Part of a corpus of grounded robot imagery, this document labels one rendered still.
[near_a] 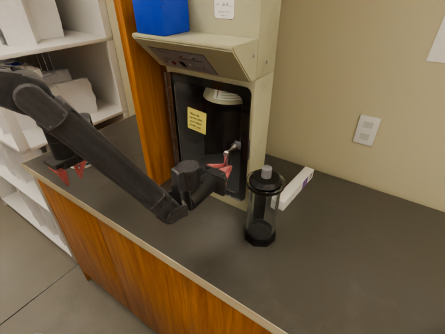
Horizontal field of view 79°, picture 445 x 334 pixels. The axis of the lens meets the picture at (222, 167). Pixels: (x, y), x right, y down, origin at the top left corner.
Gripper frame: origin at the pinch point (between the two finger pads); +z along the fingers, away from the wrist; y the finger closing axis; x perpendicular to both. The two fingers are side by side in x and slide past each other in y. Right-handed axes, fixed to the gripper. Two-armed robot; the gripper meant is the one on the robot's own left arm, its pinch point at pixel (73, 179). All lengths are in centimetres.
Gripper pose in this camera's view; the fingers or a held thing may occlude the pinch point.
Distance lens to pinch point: 98.8
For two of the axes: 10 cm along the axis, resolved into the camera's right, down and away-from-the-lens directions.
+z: -0.1, 8.2, 5.7
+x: -8.3, -3.2, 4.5
